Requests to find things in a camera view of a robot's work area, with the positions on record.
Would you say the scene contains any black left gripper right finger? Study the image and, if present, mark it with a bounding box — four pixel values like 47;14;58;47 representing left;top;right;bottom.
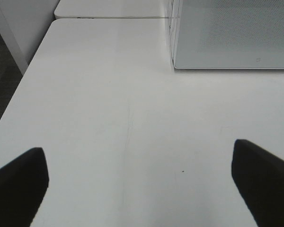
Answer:
231;139;284;227

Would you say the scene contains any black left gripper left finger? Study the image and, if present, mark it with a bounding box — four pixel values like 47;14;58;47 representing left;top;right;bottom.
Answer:
0;148;49;227

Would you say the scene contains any white microwave oven body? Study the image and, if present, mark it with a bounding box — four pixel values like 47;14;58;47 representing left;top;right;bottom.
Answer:
163;0;284;70

